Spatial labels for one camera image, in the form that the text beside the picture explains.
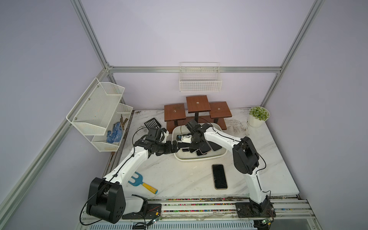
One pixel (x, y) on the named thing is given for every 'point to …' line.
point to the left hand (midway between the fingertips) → (172, 150)
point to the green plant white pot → (258, 115)
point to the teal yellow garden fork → (139, 181)
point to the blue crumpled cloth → (116, 135)
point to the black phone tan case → (220, 178)
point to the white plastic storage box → (182, 155)
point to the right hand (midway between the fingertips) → (193, 143)
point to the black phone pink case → (204, 147)
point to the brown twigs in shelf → (122, 122)
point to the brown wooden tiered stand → (198, 108)
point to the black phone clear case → (178, 137)
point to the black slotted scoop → (153, 123)
